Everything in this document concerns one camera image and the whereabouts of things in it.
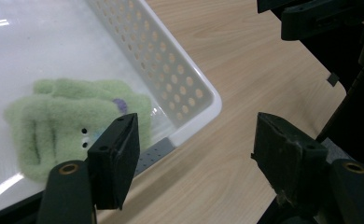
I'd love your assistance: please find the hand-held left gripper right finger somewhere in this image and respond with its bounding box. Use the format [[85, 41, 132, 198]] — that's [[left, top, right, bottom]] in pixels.
[[250, 112, 329, 213]]

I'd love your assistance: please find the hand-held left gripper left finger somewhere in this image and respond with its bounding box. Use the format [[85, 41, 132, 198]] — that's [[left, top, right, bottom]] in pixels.
[[87, 112, 141, 211]]

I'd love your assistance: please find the green fuzzy glove with face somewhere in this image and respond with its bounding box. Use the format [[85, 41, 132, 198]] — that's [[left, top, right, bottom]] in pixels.
[[4, 92, 154, 184]]

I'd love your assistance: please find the white perforated plastic basket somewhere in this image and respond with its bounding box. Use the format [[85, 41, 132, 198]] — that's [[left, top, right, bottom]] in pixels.
[[0, 0, 224, 217]]

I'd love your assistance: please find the small dark tab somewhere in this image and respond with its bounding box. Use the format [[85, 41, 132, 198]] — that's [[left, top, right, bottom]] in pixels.
[[327, 72, 341, 88]]

